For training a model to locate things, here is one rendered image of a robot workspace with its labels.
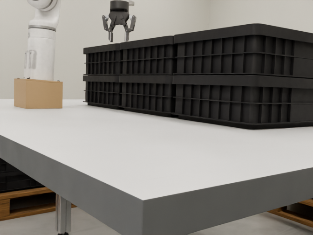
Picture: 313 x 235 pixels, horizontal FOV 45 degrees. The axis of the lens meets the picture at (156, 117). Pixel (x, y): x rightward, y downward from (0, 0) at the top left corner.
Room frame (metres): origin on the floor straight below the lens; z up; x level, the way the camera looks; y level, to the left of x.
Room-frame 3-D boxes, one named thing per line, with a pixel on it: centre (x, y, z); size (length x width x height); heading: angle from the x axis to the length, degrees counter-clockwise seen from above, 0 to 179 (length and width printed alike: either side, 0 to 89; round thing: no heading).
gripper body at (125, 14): (1.52, 0.16, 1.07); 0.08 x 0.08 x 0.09
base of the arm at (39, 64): (1.31, 0.41, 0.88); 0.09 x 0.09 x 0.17; 41
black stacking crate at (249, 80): (1.04, -0.28, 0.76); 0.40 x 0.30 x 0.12; 125
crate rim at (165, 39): (1.28, -0.11, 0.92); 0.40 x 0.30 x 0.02; 125
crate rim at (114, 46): (1.53, 0.06, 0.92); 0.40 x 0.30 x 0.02; 125
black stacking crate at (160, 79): (1.28, -0.11, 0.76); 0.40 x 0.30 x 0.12; 125
